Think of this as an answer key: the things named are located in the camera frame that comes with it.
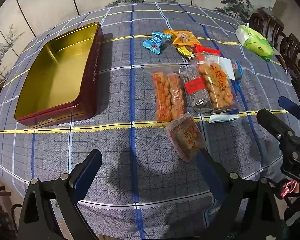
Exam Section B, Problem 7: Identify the brown cake packet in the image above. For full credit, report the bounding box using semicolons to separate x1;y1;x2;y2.
165;112;207;162

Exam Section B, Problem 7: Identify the red and gold tin box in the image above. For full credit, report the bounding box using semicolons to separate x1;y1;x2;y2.
14;22;105;128

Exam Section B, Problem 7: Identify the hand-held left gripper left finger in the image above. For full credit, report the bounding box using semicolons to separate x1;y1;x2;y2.
16;149;103;240

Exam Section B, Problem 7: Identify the pink cord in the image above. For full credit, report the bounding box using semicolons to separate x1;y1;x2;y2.
280;179;300;198

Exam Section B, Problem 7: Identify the green and white tissue pack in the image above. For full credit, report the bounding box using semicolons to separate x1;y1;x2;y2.
235;23;276;62

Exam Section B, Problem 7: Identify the orange fried dough twist packet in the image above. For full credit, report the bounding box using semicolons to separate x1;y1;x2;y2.
150;70;188;123

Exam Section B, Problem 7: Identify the orange snack packet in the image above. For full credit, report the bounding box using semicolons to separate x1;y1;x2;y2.
164;29;199;47

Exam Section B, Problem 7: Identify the pale white packet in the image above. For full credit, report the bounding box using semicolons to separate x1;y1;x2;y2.
209;112;239;124

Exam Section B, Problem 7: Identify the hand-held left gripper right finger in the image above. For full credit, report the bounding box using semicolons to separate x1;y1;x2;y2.
195;149;283;240

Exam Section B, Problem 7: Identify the dark wooden chair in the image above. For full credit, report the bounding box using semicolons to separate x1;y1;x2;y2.
274;33;300;103
249;7;285;39

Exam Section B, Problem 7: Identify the small blue snack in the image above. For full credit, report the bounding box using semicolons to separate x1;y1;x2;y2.
232;59;244;92

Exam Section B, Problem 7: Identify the black sesame snack packet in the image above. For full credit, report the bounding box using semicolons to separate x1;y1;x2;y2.
179;67;214;113

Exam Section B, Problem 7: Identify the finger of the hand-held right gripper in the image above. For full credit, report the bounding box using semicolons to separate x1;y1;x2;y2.
278;96;300;123
256;109;300;153

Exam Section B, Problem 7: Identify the white and blue box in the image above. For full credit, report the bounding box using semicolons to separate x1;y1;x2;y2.
219;57;237;81

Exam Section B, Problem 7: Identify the yellow snack packet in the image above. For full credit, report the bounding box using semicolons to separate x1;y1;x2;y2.
174;44;197;58

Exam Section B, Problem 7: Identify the labelled fried dough twist packet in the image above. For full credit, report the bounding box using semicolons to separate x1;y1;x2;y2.
195;52;241;113

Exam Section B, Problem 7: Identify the red snack packet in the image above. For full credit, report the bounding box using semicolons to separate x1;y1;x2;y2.
193;44;221;57

